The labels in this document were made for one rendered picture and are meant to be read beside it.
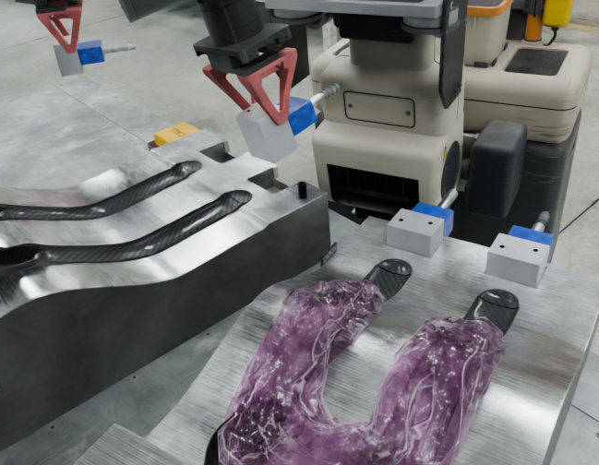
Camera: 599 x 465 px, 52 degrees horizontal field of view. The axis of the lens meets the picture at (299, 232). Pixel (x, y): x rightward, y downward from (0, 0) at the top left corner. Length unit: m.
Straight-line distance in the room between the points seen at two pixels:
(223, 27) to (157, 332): 0.31
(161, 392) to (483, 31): 0.90
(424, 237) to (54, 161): 0.67
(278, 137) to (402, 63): 0.37
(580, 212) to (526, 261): 1.77
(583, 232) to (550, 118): 1.09
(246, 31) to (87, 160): 0.51
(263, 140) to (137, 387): 0.29
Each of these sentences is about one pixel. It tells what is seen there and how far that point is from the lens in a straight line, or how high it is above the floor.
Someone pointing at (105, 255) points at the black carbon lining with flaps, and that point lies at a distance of 0.66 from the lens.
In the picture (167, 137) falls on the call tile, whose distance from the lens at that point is 1.01.
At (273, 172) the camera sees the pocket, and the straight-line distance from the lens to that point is 0.76.
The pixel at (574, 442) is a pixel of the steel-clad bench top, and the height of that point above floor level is 0.80.
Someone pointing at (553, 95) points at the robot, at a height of 0.79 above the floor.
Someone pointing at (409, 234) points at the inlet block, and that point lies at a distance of 0.65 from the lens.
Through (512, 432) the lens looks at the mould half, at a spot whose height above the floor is 0.89.
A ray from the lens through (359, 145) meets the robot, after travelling 1.02.
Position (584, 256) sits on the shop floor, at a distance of 2.17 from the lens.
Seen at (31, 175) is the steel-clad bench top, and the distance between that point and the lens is 1.08.
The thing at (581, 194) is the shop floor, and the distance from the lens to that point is 2.49.
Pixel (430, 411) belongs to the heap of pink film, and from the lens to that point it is 0.45.
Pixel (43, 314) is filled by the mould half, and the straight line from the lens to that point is 0.57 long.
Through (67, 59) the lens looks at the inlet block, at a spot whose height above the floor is 0.93.
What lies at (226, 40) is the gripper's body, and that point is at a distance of 0.65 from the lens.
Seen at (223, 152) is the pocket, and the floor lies 0.87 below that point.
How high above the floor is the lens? 1.25
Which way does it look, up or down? 35 degrees down
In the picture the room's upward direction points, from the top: 6 degrees counter-clockwise
